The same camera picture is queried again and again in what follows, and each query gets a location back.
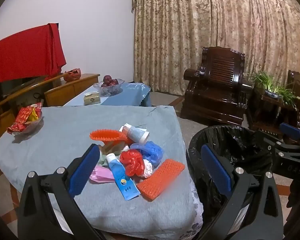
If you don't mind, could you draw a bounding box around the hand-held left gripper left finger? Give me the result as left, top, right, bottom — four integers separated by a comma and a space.
17, 144, 108, 240

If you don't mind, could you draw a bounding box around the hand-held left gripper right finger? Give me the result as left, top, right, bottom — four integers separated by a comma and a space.
197, 144, 284, 240

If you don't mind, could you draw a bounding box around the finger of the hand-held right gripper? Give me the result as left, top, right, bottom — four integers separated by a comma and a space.
279, 122, 300, 141
255, 129, 293, 157

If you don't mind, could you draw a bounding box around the pink plastic bag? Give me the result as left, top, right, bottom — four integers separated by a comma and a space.
89, 164, 115, 183

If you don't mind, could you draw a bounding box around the black lined trash bin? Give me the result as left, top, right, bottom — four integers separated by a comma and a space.
187, 125, 300, 240

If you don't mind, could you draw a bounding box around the green rubber glove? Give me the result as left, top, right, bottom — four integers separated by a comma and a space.
97, 141, 125, 167

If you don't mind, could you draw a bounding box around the blue and white tube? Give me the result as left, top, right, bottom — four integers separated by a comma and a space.
105, 153, 141, 201

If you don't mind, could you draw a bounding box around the orange plastic brush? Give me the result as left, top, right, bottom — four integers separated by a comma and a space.
89, 128, 127, 147

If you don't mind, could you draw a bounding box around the red plastic bag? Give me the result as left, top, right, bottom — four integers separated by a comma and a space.
119, 149, 144, 178

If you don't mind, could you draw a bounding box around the orange bumpy scrubber pad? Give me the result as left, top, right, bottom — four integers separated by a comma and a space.
136, 159, 185, 201

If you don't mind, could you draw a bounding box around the white and blue packet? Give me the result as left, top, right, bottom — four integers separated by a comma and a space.
119, 123, 150, 143

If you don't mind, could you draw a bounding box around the white paper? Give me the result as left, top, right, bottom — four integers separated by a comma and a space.
141, 159, 154, 178

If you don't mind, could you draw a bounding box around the blue plastic bag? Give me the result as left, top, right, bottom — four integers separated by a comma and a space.
130, 141, 164, 167

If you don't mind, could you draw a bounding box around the dark wooden side table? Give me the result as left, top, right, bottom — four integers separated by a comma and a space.
247, 90, 300, 132

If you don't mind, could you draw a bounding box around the floral bedsheet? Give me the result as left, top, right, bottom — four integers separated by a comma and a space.
176, 177, 204, 240

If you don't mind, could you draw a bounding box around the green potted plant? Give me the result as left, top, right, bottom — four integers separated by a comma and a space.
251, 71, 300, 105

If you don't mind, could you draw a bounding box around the glass snack bowl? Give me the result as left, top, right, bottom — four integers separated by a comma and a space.
7, 102, 44, 136

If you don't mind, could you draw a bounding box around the tissue box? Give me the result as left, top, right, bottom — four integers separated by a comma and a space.
84, 92, 101, 105

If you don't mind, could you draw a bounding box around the red snack packet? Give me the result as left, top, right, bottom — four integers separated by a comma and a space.
7, 122, 28, 133
16, 106, 42, 123

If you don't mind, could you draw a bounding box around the wooden television cabinet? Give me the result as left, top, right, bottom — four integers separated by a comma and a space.
0, 73, 100, 140

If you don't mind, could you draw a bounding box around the glass fruit bowl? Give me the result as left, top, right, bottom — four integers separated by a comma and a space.
93, 79, 125, 97

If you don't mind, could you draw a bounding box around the blue tablecloth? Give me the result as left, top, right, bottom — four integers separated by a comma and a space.
65, 81, 152, 108

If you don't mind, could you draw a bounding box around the red woven basket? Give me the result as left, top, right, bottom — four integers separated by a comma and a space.
63, 68, 82, 82

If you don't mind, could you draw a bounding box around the black television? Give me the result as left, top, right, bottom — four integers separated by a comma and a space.
0, 76, 46, 101

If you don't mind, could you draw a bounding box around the patterned beige curtain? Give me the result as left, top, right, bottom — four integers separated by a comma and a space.
132, 0, 300, 110

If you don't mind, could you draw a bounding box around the red cloth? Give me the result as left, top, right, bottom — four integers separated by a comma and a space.
0, 23, 67, 120

